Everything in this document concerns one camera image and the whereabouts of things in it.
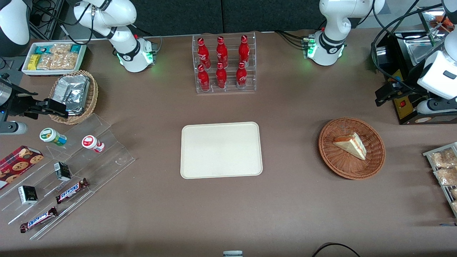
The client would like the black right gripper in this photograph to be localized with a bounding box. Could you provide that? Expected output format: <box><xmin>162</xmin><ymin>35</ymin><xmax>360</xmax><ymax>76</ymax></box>
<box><xmin>0</xmin><ymin>77</ymin><xmax>68</xmax><ymax>119</ymax></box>

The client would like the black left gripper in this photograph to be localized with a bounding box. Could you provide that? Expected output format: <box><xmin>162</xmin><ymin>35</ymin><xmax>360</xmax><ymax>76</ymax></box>
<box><xmin>376</xmin><ymin>81</ymin><xmax>429</xmax><ymax>107</ymax></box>

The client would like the triangular sandwich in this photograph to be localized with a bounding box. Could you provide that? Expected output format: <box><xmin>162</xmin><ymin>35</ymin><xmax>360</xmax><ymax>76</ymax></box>
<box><xmin>333</xmin><ymin>132</ymin><xmax>367</xmax><ymax>160</ymax></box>

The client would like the light wicker basket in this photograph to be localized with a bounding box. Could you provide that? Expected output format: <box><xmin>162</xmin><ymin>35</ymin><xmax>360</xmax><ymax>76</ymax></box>
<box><xmin>48</xmin><ymin>70</ymin><xmax>99</xmax><ymax>125</ymax></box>

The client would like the grey snack tray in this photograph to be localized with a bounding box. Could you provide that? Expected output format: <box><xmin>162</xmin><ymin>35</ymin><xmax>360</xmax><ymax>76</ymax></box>
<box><xmin>423</xmin><ymin>142</ymin><xmax>457</xmax><ymax>218</ymax></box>

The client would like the round brown wicker basket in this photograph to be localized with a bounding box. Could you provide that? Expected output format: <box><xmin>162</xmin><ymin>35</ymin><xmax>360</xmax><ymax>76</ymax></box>
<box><xmin>318</xmin><ymin>117</ymin><xmax>386</xmax><ymax>180</ymax></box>

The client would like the cream plastic tray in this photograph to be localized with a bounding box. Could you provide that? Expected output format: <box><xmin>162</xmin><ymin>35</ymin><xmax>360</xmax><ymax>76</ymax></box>
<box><xmin>180</xmin><ymin>122</ymin><xmax>263</xmax><ymax>179</ymax></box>

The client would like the black food warmer case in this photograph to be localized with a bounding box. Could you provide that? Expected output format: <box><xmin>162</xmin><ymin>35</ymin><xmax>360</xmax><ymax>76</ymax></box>
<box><xmin>371</xmin><ymin>7</ymin><xmax>457</xmax><ymax>125</ymax></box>

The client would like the green lid yogurt cup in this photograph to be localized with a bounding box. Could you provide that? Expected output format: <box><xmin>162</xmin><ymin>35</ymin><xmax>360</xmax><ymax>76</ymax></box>
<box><xmin>39</xmin><ymin>128</ymin><xmax>67</xmax><ymax>147</ymax></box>

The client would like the silver foil pack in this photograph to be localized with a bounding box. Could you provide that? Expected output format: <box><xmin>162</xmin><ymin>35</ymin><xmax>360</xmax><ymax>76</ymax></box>
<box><xmin>54</xmin><ymin>75</ymin><xmax>90</xmax><ymax>115</ymax></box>

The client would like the white rectangular snack bin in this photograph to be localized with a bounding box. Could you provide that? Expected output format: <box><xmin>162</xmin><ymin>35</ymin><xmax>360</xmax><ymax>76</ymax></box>
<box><xmin>21</xmin><ymin>42</ymin><xmax>87</xmax><ymax>76</ymax></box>

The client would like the clear rice cracker bag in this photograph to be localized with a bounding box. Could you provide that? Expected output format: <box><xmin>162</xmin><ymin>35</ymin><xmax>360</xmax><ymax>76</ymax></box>
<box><xmin>37</xmin><ymin>44</ymin><xmax>77</xmax><ymax>70</ymax></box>

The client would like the steel warmer pan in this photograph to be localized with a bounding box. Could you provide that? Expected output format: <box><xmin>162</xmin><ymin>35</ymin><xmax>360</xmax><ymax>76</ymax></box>
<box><xmin>407</xmin><ymin>37</ymin><xmax>447</xmax><ymax>65</ymax></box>

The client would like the red lid yogurt cup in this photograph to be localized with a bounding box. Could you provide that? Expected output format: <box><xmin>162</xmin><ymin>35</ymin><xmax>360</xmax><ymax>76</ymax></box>
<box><xmin>82</xmin><ymin>135</ymin><xmax>105</xmax><ymax>153</ymax></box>

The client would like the red plaid cookie box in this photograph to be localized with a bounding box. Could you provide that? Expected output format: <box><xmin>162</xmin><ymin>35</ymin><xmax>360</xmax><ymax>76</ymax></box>
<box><xmin>0</xmin><ymin>145</ymin><xmax>44</xmax><ymax>190</ymax></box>

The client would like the small black carton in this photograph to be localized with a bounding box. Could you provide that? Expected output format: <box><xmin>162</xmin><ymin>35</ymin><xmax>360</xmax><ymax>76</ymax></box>
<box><xmin>18</xmin><ymin>185</ymin><xmax>38</xmax><ymax>205</ymax></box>
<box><xmin>54</xmin><ymin>162</ymin><xmax>72</xmax><ymax>181</ymax></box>

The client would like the clear acrylic stepped display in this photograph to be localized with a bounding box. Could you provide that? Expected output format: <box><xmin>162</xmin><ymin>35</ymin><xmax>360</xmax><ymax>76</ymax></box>
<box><xmin>0</xmin><ymin>114</ymin><xmax>136</xmax><ymax>240</ymax></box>

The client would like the Snickers chocolate bar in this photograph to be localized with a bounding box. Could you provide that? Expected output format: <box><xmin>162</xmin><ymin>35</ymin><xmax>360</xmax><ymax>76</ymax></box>
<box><xmin>20</xmin><ymin>207</ymin><xmax>58</xmax><ymax>233</ymax></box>
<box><xmin>56</xmin><ymin>178</ymin><xmax>89</xmax><ymax>204</ymax></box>

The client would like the clear bag of crackers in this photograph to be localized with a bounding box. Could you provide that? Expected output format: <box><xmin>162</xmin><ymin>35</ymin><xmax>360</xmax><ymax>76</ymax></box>
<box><xmin>434</xmin><ymin>167</ymin><xmax>457</xmax><ymax>186</ymax></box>
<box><xmin>430</xmin><ymin>148</ymin><xmax>457</xmax><ymax>168</ymax></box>

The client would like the red cola bottle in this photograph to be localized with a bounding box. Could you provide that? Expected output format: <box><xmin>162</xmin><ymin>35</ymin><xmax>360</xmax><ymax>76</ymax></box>
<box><xmin>216</xmin><ymin>36</ymin><xmax>229</xmax><ymax>68</ymax></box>
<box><xmin>236</xmin><ymin>61</ymin><xmax>247</xmax><ymax>89</ymax></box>
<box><xmin>216</xmin><ymin>62</ymin><xmax>227</xmax><ymax>89</ymax></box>
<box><xmin>197</xmin><ymin>37</ymin><xmax>211</xmax><ymax>69</ymax></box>
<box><xmin>238</xmin><ymin>35</ymin><xmax>250</xmax><ymax>66</ymax></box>
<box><xmin>197</xmin><ymin>64</ymin><xmax>210</xmax><ymax>91</ymax></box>

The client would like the clear acrylic bottle rack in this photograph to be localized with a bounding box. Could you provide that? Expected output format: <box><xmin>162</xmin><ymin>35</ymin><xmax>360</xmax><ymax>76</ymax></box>
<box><xmin>192</xmin><ymin>32</ymin><xmax>257</xmax><ymax>94</ymax></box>

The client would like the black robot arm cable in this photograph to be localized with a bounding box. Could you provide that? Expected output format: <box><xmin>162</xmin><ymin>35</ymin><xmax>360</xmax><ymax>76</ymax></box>
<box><xmin>371</xmin><ymin>0</ymin><xmax>447</xmax><ymax>94</ymax></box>

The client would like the black cable loop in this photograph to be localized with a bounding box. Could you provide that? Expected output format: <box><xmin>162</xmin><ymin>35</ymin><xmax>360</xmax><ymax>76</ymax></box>
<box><xmin>312</xmin><ymin>243</ymin><xmax>361</xmax><ymax>257</ymax></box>

